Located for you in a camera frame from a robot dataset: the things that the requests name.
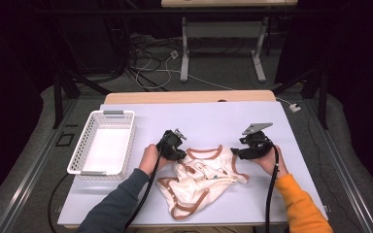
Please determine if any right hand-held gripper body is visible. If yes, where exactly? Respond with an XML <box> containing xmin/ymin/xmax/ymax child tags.
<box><xmin>242</xmin><ymin>121</ymin><xmax>275</xmax><ymax>159</ymax></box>

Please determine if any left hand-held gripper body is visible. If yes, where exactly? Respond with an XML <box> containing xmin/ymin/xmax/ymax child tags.
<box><xmin>156</xmin><ymin>128</ymin><xmax>187</xmax><ymax>162</ymax></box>

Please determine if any cream baby bodysuit brown trim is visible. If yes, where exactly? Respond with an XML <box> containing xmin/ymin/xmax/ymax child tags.
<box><xmin>155</xmin><ymin>144</ymin><xmax>251</xmax><ymax>221</ymax></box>

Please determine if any white perforated plastic basket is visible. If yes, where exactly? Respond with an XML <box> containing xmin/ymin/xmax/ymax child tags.
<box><xmin>66</xmin><ymin>110</ymin><xmax>137</xmax><ymax>181</ymax></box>

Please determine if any person's right hand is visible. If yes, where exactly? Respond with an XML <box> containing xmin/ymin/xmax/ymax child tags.
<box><xmin>251</xmin><ymin>147</ymin><xmax>288</xmax><ymax>179</ymax></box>

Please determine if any person's left hand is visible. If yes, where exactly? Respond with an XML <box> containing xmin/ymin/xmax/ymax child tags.
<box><xmin>139</xmin><ymin>144</ymin><xmax>173</xmax><ymax>178</ymax></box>

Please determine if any black metal stand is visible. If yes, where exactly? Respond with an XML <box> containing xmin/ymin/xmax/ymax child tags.
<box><xmin>271</xmin><ymin>67</ymin><xmax>329</xmax><ymax>130</ymax></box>
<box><xmin>51</xmin><ymin>72</ymin><xmax>111</xmax><ymax>130</ymax></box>

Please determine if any black-edged floor hatch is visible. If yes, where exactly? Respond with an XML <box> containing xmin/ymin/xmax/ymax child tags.
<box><xmin>55</xmin><ymin>131</ymin><xmax>76</xmax><ymax>148</ymax></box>

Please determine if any dark curtain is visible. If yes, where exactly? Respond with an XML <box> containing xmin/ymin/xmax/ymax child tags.
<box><xmin>0</xmin><ymin>0</ymin><xmax>56</xmax><ymax>212</ymax></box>
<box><xmin>276</xmin><ymin>0</ymin><xmax>373</xmax><ymax>198</ymax></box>

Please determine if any desk with white metal legs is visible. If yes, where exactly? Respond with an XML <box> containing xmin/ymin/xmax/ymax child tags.
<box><xmin>160</xmin><ymin>0</ymin><xmax>300</xmax><ymax>83</ymax></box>

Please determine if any black horizontal metal bar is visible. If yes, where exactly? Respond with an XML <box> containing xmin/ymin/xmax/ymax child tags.
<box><xmin>35</xmin><ymin>8</ymin><xmax>338</xmax><ymax>16</ymax></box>

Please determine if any left hand-held gripper black cable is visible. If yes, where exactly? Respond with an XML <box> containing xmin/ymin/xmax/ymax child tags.
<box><xmin>122</xmin><ymin>137</ymin><xmax>168</xmax><ymax>232</ymax></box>

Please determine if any hand-held gripper black cable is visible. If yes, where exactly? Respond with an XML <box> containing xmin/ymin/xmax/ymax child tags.
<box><xmin>264</xmin><ymin>144</ymin><xmax>281</xmax><ymax>233</ymax></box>
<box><xmin>122</xmin><ymin>137</ymin><xmax>168</xmax><ymax>232</ymax></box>

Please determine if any right hand-held gripper black cable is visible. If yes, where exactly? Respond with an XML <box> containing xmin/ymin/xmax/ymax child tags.
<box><xmin>264</xmin><ymin>144</ymin><xmax>281</xmax><ymax>233</ymax></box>

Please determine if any white floor cable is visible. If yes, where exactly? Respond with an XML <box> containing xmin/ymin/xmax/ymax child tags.
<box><xmin>134</xmin><ymin>50</ymin><xmax>294</xmax><ymax>108</ymax></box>

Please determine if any metal floor rail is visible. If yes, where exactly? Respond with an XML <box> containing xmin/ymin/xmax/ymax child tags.
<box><xmin>0</xmin><ymin>98</ymin><xmax>79</xmax><ymax>233</ymax></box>
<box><xmin>304</xmin><ymin>98</ymin><xmax>373</xmax><ymax>233</ymax></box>

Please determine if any bundle of black floor cables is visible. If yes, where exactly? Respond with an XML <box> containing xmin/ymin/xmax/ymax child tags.
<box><xmin>122</xmin><ymin>32</ymin><xmax>188</xmax><ymax>91</ymax></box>

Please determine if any black floor cable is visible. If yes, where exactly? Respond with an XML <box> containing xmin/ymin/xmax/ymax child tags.
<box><xmin>47</xmin><ymin>174</ymin><xmax>71</xmax><ymax>233</ymax></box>

